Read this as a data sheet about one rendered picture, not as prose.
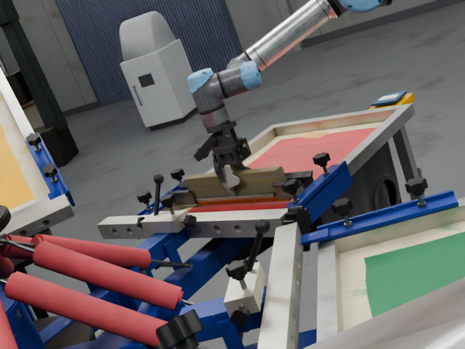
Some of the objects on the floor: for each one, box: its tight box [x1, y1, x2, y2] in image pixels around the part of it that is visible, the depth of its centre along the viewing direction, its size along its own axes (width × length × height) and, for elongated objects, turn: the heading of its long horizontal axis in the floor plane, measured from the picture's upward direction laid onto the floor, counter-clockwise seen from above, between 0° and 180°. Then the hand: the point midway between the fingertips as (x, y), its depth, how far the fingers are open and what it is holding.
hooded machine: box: [119, 11, 198, 131], centre depth 852 cm, size 75×62×139 cm
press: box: [0, 0, 79, 168], centre depth 840 cm, size 73×90×277 cm
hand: (236, 188), depth 193 cm, fingers open, 4 cm apart
